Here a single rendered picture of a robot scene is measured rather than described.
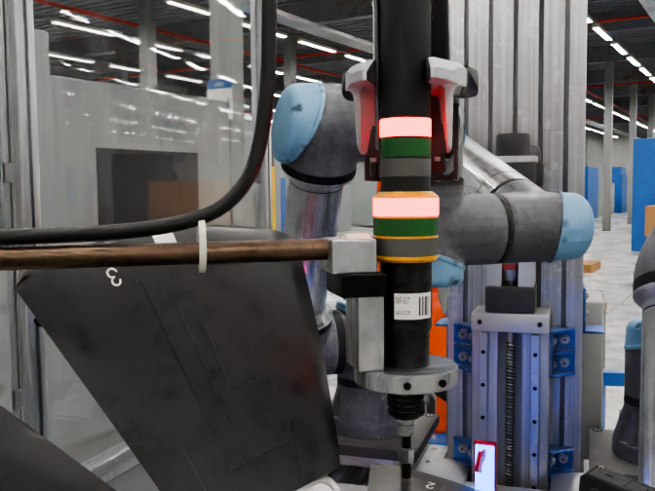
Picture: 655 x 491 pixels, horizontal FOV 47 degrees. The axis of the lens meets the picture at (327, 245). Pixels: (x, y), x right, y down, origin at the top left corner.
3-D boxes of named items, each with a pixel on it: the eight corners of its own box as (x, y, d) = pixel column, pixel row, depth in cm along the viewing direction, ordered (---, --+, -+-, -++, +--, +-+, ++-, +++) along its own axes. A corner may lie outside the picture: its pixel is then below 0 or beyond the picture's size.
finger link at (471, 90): (487, 87, 51) (468, 102, 60) (487, 63, 51) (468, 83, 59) (417, 88, 51) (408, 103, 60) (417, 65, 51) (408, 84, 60)
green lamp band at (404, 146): (390, 156, 48) (390, 136, 48) (373, 158, 51) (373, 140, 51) (439, 156, 49) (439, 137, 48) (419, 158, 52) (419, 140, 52)
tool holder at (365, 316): (341, 401, 46) (340, 242, 45) (315, 374, 53) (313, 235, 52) (476, 390, 48) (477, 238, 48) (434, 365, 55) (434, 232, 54)
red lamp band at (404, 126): (390, 135, 48) (389, 116, 48) (373, 138, 51) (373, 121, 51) (439, 135, 48) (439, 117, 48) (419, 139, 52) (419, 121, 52)
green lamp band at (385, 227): (385, 238, 48) (385, 218, 47) (365, 234, 52) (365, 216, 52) (448, 236, 49) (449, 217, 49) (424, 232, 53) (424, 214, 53)
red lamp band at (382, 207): (385, 217, 47) (385, 198, 47) (365, 214, 52) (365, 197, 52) (449, 215, 49) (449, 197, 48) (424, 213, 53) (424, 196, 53)
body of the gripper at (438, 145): (462, 179, 55) (463, 180, 67) (462, 60, 55) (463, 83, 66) (359, 180, 57) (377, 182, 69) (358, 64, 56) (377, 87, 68)
